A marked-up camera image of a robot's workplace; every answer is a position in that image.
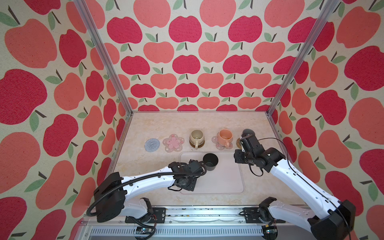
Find woven rattan round coaster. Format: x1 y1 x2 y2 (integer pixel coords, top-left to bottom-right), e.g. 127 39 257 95
236 138 242 149

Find black mug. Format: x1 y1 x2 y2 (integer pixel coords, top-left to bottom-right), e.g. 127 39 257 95
202 153 219 171

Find peach pink mug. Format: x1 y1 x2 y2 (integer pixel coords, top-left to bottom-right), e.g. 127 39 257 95
217 129 233 149

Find pink flower coaster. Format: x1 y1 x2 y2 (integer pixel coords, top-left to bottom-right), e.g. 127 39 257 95
163 134 185 153
212 136 233 150

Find beige mug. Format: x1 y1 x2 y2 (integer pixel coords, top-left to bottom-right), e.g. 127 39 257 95
189 130 205 149

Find grey round coaster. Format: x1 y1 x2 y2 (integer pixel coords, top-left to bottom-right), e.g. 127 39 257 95
144 138 160 153

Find grey mug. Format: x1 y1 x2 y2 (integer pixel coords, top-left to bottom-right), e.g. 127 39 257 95
242 129 255 138

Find brown wooden round coaster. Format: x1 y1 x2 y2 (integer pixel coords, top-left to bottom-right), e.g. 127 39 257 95
190 143 205 149

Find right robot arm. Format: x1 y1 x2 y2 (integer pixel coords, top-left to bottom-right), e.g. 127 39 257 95
234 129 356 240

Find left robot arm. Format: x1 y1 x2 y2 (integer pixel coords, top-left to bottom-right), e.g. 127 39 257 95
86 160 207 223

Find clear plastic tray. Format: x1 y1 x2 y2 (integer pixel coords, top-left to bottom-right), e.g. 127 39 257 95
181 151 245 195

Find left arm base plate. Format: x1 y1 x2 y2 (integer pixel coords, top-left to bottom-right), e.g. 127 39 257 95
136 207 167 225

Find aluminium front rail frame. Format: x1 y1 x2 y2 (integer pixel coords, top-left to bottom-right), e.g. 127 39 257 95
73 205 337 240

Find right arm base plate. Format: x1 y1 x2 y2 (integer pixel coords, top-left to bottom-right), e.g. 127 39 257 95
239 208 286 224

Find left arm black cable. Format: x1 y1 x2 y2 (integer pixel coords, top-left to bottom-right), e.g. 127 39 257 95
86 169 208 240

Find right aluminium corner post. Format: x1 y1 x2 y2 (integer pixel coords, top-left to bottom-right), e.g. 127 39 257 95
267 0 341 117

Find aluminium corner post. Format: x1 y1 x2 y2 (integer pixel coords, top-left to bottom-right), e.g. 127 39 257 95
267 0 341 117
74 0 133 117

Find left aluminium corner post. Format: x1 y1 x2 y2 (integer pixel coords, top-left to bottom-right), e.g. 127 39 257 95
74 0 133 117

